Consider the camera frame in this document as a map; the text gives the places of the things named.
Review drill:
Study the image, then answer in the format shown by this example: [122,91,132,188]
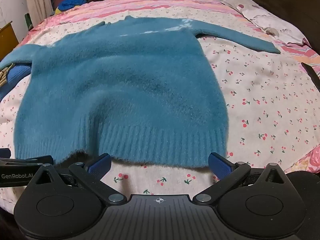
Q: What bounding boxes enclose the blue ribbed garment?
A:
[0,64,32,101]

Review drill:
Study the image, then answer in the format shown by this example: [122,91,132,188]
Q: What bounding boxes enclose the black flat object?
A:
[301,62,320,91]

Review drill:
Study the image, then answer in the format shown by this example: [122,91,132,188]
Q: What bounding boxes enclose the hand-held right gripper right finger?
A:
[193,152,291,206]

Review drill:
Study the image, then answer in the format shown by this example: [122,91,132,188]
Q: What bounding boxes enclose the pink striped blanket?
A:
[22,0,320,80]

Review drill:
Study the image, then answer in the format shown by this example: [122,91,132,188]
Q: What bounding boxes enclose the cherry print bed sheet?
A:
[0,21,320,215]

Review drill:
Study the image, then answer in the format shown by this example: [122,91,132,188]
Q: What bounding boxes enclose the teal fuzzy knit sweater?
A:
[0,15,282,170]

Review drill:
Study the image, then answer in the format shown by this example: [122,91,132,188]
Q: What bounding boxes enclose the wooden cabinet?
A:
[0,21,19,54]

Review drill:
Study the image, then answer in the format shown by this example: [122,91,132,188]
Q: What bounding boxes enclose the cream curtain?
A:
[24,0,54,27]

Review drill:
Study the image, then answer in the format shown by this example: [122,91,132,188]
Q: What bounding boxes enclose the blue and yellow cloth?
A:
[54,0,88,15]

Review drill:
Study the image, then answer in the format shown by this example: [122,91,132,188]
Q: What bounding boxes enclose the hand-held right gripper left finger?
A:
[32,153,126,206]

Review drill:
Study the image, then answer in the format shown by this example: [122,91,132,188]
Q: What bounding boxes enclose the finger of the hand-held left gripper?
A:
[0,148,54,167]

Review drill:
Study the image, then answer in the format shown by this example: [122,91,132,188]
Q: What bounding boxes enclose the dark wooden headboard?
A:
[231,0,320,46]

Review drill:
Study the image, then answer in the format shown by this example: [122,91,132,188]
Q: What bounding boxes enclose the green object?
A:
[24,12,33,30]

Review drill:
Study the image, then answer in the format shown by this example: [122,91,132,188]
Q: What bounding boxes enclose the pale cartoon print pillow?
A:
[222,0,311,47]

